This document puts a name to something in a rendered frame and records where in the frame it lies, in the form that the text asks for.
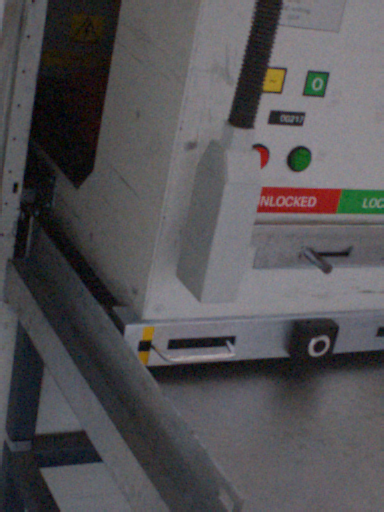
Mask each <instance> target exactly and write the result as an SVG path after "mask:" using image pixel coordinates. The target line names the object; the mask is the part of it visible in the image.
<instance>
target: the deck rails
mask: <svg viewBox="0 0 384 512"><path fill-rule="evenodd" d="M24 259H25V261H26V262H28V265H29V266H30V268H31V269H32V271H33V272H34V274H35V275H36V277H37V278H38V281H39V282H40V284H41V286H42V287H43V289H44V290H46V292H47V294H48V296H49V297H50V299H51V300H52V302H53V303H54V305H55V306H56V309H57V310H58V312H59V313H61V315H62V316H63V318H64V319H65V322H66V323H67V325H68V326H69V328H70V329H71V331H72V332H73V334H74V335H76V338H77V339H78V341H79V342H80V344H81V345H82V347H83V348H84V351H85V352H86V354H87V356H88V357H90V359H91V360H92V362H93V363H94V366H95V367H96V369H97V370H98V372H99V373H100V375H101V376H102V378H104V379H105V382H106V383H107V385H108V386H109V388H110V389H111V391H112V392H113V394H114V395H115V398H117V399H118V401H119V402H120V404H121V405H122V407H123V408H124V410H125V411H126V414H127V415H128V417H130V418H131V420H132V421H133V423H134V424H135V426H136V428H137V429H138V432H139V433H140V435H141V436H142V438H144V439H145V441H146V442H147V444H148V445H149V447H150V448H151V451H152V452H153V454H154V455H155V457H156V458H158V460H159V461H160V463H161V464H162V466H163V467H164V469H165V470H166V472H167V474H168V476H169V477H170V479H171V480H173V482H174V483H175V485H176V486H177V488H178V489H179V491H180V492H181V494H182V496H183V497H184V499H185V500H186V503H187V504H189V506H190V507H191V509H192V510H193V512H242V509H243V504H244V500H245V499H244V497H243V496H242V494H241V493H240V492H239V490H237V489H236V488H235V486H234V485H233V484H232V482H231V481H230V480H229V478H228V477H227V475H226V474H225V472H224V470H223V469H222V468H221V466H219V465H218V464H217V462H216V461H215V460H214V458H213V457H212V456H211V454H210V453H209V451H208V450H207V449H206V446H205V445H203V444H202V442H201V441H200V440H199V438H198V437H197V436H196V434H195V433H194V431H193V430H192V429H191V426H190V425H188V424H187V422H186V421H185V420H184V418H183V417H182V416H181V414H180V413H179V412H178V410H177V408H176V406H175V405H173V404H172V402H171V401H170V400H169V398H168V397H167V396H166V394H165V393H164V391H163V389H162V388H160V386H159V385H158V384H157V382H156V381H155V380H154V378H153V377H152V375H151V373H150V372H149V371H148V369H146V368H145V366H144V365H143V364H142V362H141V360H140V359H139V357H138V356H137V355H136V353H135V352H133V351H132V349H131V348H130V346H129V344H128V343H127V341H126V340H125V339H124V337H123V336H122V335H121V332H119V331H118V330H117V328H116V327H115V326H114V324H113V323H112V321H111V320H110V318H109V316H108V315H106V314H105V312H104V311H103V310H102V308H101V307H100V306H99V303H98V302H97V301H96V299H95V298H94V296H92V295H91V294H90V291H89V290H88V289H87V287H86V286H85V285H84V283H83V282H82V281H81V279H80V277H79V275H77V274H76V273H75V271H74V270H73V269H72V267H71V266H70V265H69V262H68V261H67V260H66V258H65V257H64V256H63V254H61V253H60V251H59V249H58V248H57V246H56V245H55V244H54V242H53V241H52V240H51V238H50V237H49V236H48V233H47V232H46V230H44V229H43V228H42V226H41V225H40V224H39V222H38V221H37V219H36V217H33V225H32V233H31V241H30V250H29V257H25V258H24ZM223 489H224V490H225V491H226V493H227V494H228V496H229V497H230V498H231V500H232V501H233V502H234V505H233V510H231V508H230V507H229V506H228V503H227V502H226V500H225V499H224V498H223V496H222V492H223Z"/></svg>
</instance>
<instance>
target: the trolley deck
mask: <svg viewBox="0 0 384 512"><path fill-rule="evenodd" d="M3 293H4V296H6V297H7V299H8V301H9V302H10V304H11V306H12V308H13V309H14V312H15V314H16V315H17V317H18V319H19V320H20V322H21V324H22V327H24V328H25V330H26V332H27V333H28V335H29V337H30V339H31V341H32V343H33V345H34V346H35V348H36V350H37V351H38V353H40V356H41V358H42V359H43V361H44V363H45V364H46V366H47V368H48V371H49V372H50V374H51V376H52V377H54V379H55V381H56V382H57V384H58V387H59V389H60V390H61V392H62V394H63V395H64V397H65V399H66V401H68V403H69V405H70V407H71V408H72V410H73V412H74V414H75V415H76V417H77V419H78V421H79V423H81V425H82V426H83V428H84V430H85V432H86V433H87V435H88V437H89V439H90V441H91V443H92V445H93V446H95V448H96V450H97V451H98V453H99V455H100V456H101V459H102V461H103V463H104V464H105V466H106V468H108V469H109V471H110V473H111V475H112V476H113V478H114V480H115V482H116V484H117V486H118V488H119V489H120V491H122V493H123V494H124V496H125V498H126V499H127V501H128V503H129V505H130V506H131V508H132V511H133V512H193V510H192V509H191V507H190V506H189V504H187V503H186V500H185V499H184V497H183V496H182V494H181V492H180V491H179V489H178V488H177V486H176V485H175V483H174V482H173V480H171V479H170V477H169V476H168V474H167V472H166V470H165V469H164V467H163V466H162V464H161V463H160V461H159V460H158V458H156V457H155V455H154V454H153V452H152V451H151V448H150V447H149V445H148V444H147V442H146V441H145V439H144V438H142V436H141V435H140V433H139V432H138V429H137V428H136V426H135V424H134V423H133V421H132V420H131V418H130V417H128V415H127V414H126V411H125V410H124V408H123V407H122V405H121V404H120V402H119V401H118V399H117V398H115V395H114V394H113V392H112V391H111V389H110V388H109V386H108V385H107V383H106V382H105V379H104V378H102V376H101V375H100V373H99V372H98V370H97V369H96V367H95V366H94V363H93V362H92V360H91V359H90V357H88V356H87V354H86V352H85V351H84V348H83V347H82V345H81V344H80V342H79V341H78V339H77V338H76V335H74V334H73V332H72V331H71V329H70V328H69V326H68V325H67V323H66V322H65V319H64V318H63V316H62V315H61V313H59V312H58V310H57V309H56V306H55V305H54V303H53V302H52V300H51V299H50V297H49V296H48V294H47V292H46V290H44V289H43V287H42V286H41V284H40V282H39V281H38V278H37V277H36V275H35V274H34V272H33V271H32V269H31V268H30V266H29V265H28V262H26V261H25V259H18V260H11V258H10V257H8V265H6V273H5V283H4V291H3ZM145 368H146V369H148V371H149V372H150V373H151V375H152V377H153V378H154V380H155V381H156V382H157V384H158V385H159V386H160V388H162V389H163V391H164V393H165V394H166V396H167V397H168V398H169V400H170V401H171V402H172V404H173V405H175V406H176V408H177V410H178V412H179V413H180V414H181V416H182V417H183V418H184V420H185V421H186V422H187V424H188V425H190V426H191V429H192V430H193V431H194V433H195V434H196V436H197V437H198V438H199V440H200V441H201V442H202V444H203V445H205V446H206V449H207V450H208V451H209V453H210V454H211V456H212V457H213V458H214V460H215V461H216V462H217V464H218V465H219V466H221V468H222V469H223V470H224V472H225V474H226V475H227V477H228V478H229V480H230V481H231V482H232V484H233V485H234V486H235V488H236V489H237V490H239V492H240V493H241V494H242V496H243V497H244V499H245V500H244V504H243V509H242V512H384V350H367V351H351V352H335V354H332V357H331V358H327V359H311V360H294V359H293V358H292V357H291V356H287V357H271V358H255V359H239V360H222V362H206V363H190V364H173V365H157V366H145Z"/></svg>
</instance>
